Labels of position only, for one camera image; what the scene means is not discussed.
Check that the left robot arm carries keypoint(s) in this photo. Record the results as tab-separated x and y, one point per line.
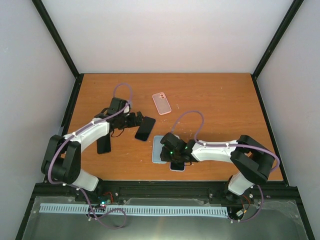
62	159

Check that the left black frame post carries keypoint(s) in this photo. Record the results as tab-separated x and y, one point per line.
49	24

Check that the black frame post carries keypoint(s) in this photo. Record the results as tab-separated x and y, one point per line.
279	33
49	24

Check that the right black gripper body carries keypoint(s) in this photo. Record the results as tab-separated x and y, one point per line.
172	156

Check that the black phone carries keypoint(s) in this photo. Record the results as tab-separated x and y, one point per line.
177	167
145	129
104	144

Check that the light blue cable duct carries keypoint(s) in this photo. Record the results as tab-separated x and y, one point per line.
136	210

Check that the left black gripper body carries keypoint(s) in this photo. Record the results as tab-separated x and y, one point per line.
125	123

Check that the light blue phone case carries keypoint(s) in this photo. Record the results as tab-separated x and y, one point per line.
156	150

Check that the right black frame post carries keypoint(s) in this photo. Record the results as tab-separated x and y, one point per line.
279	33

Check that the small green led board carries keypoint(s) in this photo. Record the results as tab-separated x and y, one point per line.
105	202

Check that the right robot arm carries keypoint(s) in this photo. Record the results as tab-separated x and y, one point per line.
254	162

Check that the pink phone case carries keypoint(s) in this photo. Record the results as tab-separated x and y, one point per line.
161	103

